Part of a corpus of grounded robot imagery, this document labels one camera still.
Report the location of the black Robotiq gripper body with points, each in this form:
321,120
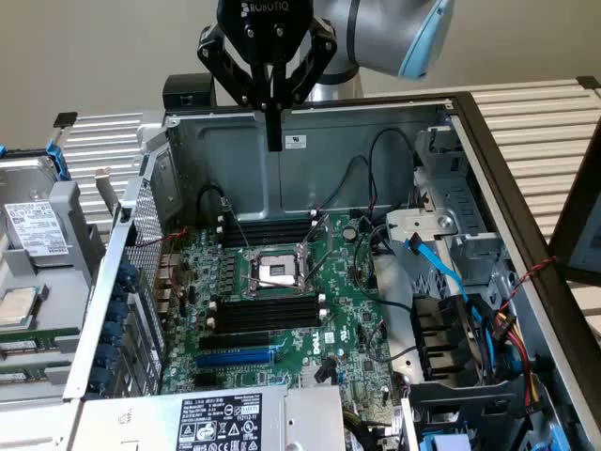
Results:
263,28

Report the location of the black RAM slot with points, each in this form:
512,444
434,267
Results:
272,228
267,317
272,234
267,303
267,324
267,310
272,222

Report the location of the black box device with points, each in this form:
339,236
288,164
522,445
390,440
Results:
188,89

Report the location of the white case sticker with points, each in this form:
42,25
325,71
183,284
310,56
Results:
296,142

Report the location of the grey metal PC case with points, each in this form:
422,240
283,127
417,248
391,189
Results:
235,155

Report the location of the thin metal locking lever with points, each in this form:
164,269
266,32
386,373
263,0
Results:
277,283
237,224

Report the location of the black table end cap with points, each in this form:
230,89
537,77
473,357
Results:
66,119
589,82

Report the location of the round coin cell battery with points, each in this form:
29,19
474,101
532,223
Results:
349,233

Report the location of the silver socket cover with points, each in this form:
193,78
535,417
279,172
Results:
306,246

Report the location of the blue disk caddy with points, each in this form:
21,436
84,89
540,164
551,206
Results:
56,157

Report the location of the silver rear port block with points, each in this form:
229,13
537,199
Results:
164,307
170,264
164,293
164,278

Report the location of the silver CPU socket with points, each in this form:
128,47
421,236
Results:
274,270

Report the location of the grey metal disk bay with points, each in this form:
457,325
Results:
469,202

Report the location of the blue card retainer clip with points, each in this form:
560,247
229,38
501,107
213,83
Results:
117,312
104,379
127,273
109,357
114,333
121,293

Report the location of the green Dell motherboard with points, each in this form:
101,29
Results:
338,300

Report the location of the silver hard disk white label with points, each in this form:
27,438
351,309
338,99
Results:
33,225

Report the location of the grey parts rack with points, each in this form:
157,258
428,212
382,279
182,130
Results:
61,282

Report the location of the long black expansion slot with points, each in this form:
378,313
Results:
235,340

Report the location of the blue expansion slot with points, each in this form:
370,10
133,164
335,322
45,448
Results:
235,358

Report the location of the black plastic fan shroud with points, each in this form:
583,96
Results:
441,329

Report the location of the black framed panel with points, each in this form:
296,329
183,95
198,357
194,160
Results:
563,244

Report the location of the short black expansion slot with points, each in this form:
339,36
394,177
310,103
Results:
209,380

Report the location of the silver CPU chip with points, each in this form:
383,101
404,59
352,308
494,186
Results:
16,305

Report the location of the silver finned chipset heatsink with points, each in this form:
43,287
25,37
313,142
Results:
307,376

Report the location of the grey power supply with label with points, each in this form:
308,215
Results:
141,423

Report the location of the silver card bracket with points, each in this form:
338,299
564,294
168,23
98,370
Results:
107,188

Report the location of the black plastic bracket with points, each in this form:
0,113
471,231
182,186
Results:
469,404

